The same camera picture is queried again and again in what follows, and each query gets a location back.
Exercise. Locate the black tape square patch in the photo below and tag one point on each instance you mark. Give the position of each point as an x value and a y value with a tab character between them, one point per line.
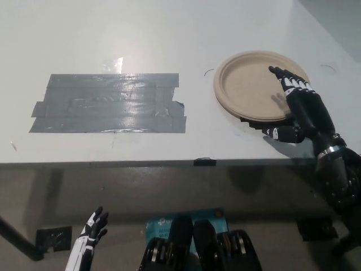
253	124

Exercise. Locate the teal cardboard box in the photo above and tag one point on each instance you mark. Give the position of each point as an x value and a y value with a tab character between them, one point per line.
159	224

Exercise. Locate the beige paper plate stack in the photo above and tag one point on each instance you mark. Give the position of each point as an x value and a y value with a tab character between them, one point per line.
248	90

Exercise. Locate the grey duct tape patch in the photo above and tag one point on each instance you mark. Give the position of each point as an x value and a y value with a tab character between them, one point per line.
110	103

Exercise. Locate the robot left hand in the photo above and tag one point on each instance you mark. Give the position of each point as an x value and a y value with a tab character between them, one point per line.
94	226

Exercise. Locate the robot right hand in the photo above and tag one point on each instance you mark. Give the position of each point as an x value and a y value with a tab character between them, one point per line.
307	113

